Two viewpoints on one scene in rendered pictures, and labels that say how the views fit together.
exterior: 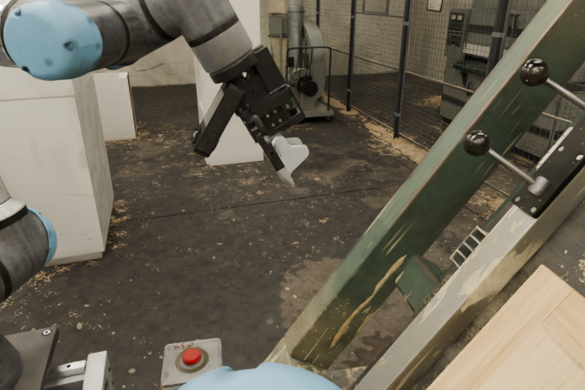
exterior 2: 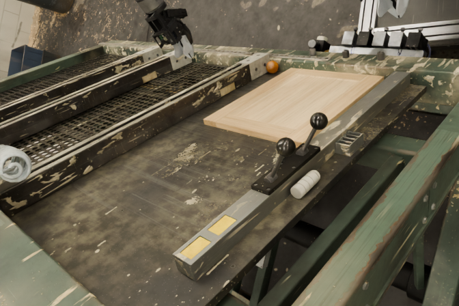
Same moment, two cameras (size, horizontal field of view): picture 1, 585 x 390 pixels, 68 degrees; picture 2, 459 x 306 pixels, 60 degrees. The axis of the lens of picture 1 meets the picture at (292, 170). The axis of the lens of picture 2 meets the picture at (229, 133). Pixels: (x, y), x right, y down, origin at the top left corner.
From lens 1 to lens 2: 1.19 m
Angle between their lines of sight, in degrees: 109
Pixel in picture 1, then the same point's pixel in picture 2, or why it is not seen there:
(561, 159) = (291, 162)
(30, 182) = not seen: outside the picture
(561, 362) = (285, 124)
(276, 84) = not seen: outside the picture
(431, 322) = (353, 110)
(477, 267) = (333, 128)
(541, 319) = (296, 130)
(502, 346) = not seen: hidden behind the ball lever
